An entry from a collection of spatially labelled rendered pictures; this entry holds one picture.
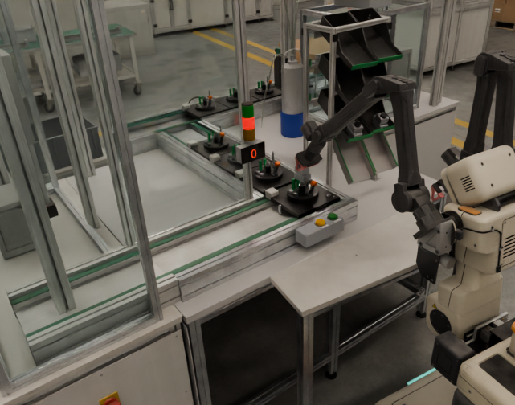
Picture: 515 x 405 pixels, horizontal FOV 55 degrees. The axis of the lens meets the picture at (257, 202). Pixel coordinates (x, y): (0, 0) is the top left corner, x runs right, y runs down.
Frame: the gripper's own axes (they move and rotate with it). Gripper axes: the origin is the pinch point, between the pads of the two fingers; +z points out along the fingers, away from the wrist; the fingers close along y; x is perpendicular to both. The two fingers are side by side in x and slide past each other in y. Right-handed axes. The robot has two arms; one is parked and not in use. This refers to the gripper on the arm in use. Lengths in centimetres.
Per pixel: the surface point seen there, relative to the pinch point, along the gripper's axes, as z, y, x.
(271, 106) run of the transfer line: 82, -70, -86
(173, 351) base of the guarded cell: 19, 80, 42
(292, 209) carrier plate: 7.6, 10.7, 13.5
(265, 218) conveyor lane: 17.0, 19.1, 9.3
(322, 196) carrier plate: 7.7, -6.6, 13.2
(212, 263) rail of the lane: 3, 57, 23
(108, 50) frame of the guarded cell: -68, 82, -20
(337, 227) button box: 0.2, 1.7, 30.5
